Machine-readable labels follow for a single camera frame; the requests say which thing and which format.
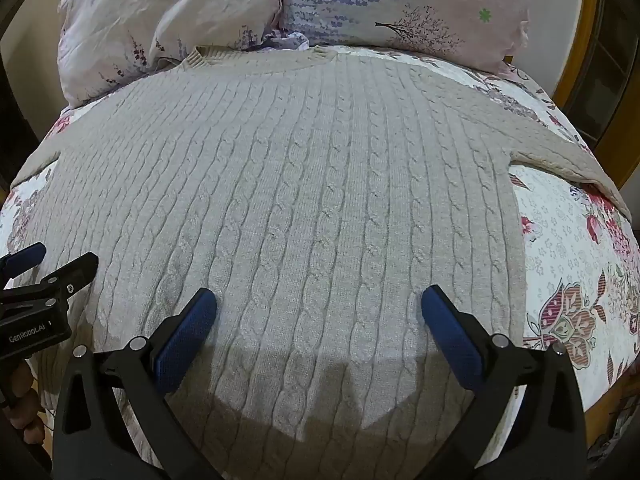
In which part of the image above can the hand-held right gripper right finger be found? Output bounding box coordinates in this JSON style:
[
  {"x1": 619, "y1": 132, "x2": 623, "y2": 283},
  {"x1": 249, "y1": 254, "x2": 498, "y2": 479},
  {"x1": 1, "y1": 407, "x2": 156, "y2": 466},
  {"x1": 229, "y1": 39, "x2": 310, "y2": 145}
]
[{"x1": 421, "y1": 285, "x2": 587, "y2": 480}]

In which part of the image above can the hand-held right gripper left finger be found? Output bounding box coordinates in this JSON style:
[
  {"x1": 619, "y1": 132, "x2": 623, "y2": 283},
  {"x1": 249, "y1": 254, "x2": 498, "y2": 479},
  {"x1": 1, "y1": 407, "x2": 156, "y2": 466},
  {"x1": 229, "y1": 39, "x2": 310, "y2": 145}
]
[{"x1": 52, "y1": 287, "x2": 218, "y2": 480}]

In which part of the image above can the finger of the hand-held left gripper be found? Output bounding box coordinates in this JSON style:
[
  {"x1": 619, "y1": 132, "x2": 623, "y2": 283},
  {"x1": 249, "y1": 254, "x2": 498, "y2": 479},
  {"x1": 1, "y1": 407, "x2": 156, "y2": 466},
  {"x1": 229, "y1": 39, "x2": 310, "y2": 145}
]
[
  {"x1": 0, "y1": 252, "x2": 99, "y2": 317},
  {"x1": 0, "y1": 242, "x2": 47, "y2": 278}
]

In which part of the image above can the beige cable-knit sweater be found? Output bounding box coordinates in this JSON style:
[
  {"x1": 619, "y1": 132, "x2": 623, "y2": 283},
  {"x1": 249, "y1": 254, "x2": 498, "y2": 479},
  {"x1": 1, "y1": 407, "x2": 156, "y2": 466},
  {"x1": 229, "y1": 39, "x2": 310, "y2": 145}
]
[{"x1": 11, "y1": 45, "x2": 632, "y2": 480}]

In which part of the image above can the person's left hand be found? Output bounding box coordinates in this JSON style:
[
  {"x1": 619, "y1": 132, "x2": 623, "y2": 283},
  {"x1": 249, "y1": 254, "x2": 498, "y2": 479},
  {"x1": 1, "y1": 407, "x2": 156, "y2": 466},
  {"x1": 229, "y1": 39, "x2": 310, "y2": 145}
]
[{"x1": 2, "y1": 357, "x2": 47, "y2": 447}]

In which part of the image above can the floral quilted bedspread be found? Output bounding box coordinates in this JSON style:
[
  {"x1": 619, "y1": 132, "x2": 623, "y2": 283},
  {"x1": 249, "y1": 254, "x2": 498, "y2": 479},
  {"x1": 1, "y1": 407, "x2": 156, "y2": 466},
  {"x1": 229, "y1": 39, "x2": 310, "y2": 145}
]
[{"x1": 0, "y1": 42, "x2": 640, "y2": 480}]

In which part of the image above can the floral pink pillow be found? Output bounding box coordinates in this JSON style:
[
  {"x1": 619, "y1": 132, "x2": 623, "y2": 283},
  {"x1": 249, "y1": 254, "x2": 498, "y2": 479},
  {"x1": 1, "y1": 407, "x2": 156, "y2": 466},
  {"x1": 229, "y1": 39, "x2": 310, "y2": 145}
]
[
  {"x1": 280, "y1": 0, "x2": 531, "y2": 75},
  {"x1": 56, "y1": 0, "x2": 288, "y2": 109}
]

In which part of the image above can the wooden headboard frame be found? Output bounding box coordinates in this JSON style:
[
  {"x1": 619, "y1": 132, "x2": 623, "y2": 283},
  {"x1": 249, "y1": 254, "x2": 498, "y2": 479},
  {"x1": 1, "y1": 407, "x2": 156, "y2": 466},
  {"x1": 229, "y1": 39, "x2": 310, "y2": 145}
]
[{"x1": 510, "y1": 0, "x2": 640, "y2": 196}]

